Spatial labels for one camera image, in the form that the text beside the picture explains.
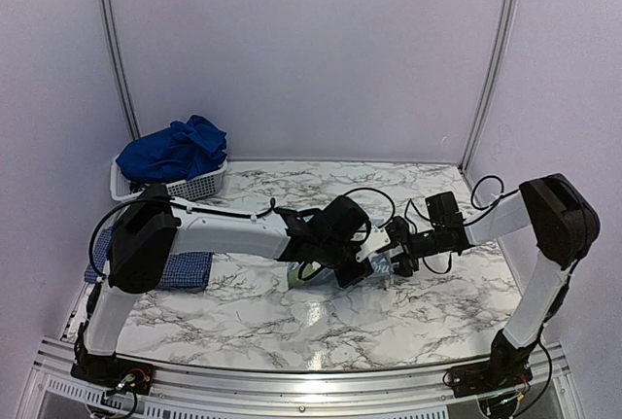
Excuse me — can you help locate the left aluminium corner post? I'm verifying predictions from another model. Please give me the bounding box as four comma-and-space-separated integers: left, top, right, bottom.
98, 0, 141, 140

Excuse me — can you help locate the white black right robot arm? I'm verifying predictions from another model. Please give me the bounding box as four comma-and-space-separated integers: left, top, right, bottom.
386, 173, 601, 390

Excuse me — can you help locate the right aluminium corner post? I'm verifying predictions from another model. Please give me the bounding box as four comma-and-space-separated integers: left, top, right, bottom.
459, 0, 518, 172

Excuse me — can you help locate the royal blue garment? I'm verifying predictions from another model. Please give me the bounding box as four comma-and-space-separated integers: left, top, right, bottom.
116, 115, 227, 184

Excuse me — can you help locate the white plastic laundry basket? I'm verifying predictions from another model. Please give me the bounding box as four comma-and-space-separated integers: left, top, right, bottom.
110, 158, 228, 202

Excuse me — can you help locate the aluminium front frame rail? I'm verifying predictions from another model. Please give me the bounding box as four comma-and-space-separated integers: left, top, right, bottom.
16, 338, 586, 418

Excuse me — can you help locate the blue checked shirt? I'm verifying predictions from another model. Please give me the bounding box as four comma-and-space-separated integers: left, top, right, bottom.
93, 227, 213, 291

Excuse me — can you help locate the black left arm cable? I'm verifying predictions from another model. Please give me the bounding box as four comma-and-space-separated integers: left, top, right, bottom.
86, 187, 397, 289

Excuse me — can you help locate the light blue garment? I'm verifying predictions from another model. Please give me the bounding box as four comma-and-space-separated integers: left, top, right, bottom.
279, 216, 392, 287

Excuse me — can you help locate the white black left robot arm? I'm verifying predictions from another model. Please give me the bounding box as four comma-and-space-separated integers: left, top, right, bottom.
71, 185, 373, 385

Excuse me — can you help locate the aluminium corner post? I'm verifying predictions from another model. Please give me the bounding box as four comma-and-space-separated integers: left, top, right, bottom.
459, 0, 518, 172
98, 0, 141, 140

